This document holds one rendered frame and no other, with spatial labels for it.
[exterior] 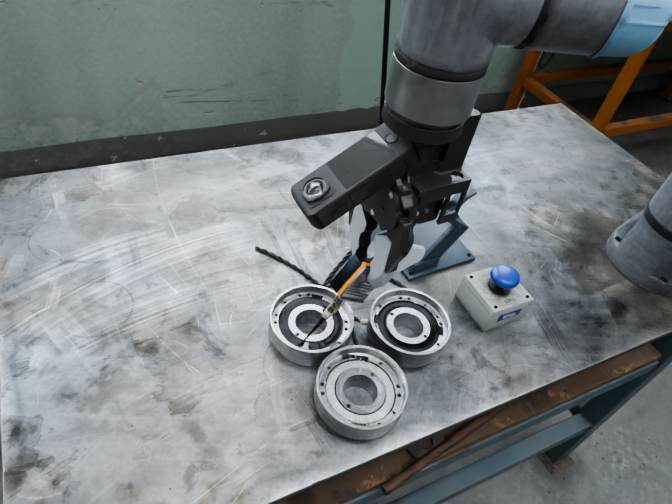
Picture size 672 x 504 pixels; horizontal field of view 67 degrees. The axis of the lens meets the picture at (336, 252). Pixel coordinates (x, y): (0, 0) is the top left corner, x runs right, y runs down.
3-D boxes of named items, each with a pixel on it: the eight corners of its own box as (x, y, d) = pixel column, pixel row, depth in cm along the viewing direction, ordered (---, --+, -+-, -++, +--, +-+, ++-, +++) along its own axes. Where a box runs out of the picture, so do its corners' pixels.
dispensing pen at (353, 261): (285, 331, 60) (374, 227, 54) (309, 334, 63) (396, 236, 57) (292, 346, 59) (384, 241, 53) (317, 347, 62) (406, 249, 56)
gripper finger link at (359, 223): (394, 259, 60) (418, 206, 53) (352, 272, 58) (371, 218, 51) (381, 239, 62) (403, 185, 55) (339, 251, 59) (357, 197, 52)
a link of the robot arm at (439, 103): (429, 88, 36) (372, 39, 41) (413, 142, 40) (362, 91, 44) (505, 77, 39) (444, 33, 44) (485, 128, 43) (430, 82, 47)
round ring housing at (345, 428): (400, 452, 56) (409, 435, 53) (306, 438, 56) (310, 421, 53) (399, 370, 63) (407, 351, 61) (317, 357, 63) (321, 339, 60)
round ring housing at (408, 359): (440, 314, 71) (449, 295, 68) (443, 379, 63) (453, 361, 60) (367, 300, 71) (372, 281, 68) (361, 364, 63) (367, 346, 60)
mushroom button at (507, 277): (491, 310, 69) (504, 286, 66) (474, 289, 72) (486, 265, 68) (513, 303, 71) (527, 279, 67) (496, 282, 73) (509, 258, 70)
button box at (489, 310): (483, 333, 70) (496, 311, 66) (454, 295, 74) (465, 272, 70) (527, 317, 73) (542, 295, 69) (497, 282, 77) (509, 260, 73)
